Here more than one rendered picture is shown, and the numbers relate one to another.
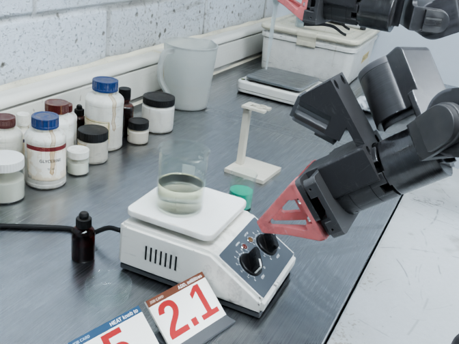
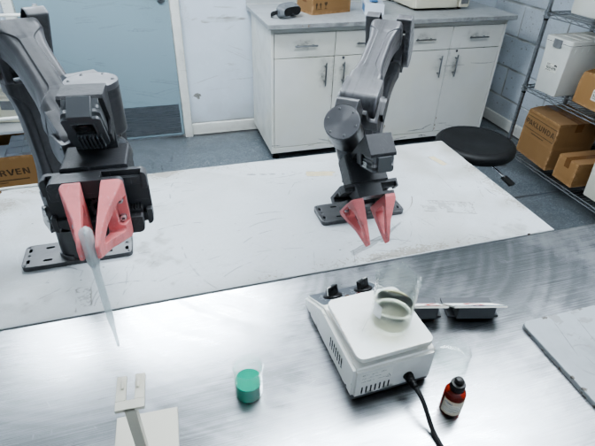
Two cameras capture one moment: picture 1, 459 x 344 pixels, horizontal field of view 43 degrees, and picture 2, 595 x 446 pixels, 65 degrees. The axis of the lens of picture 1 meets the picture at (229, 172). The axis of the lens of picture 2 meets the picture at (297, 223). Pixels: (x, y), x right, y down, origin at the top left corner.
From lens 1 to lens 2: 114 cm
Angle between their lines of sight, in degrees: 105
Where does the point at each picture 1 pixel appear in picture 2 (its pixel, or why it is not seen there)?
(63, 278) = (475, 393)
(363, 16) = not seen: hidden behind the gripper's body
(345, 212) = not seen: hidden behind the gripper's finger
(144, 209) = (421, 330)
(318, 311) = (329, 279)
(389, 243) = (203, 287)
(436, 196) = (67, 296)
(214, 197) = (351, 315)
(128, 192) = not seen: outside the picture
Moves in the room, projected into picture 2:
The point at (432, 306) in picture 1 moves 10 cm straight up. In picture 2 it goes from (263, 249) to (262, 208)
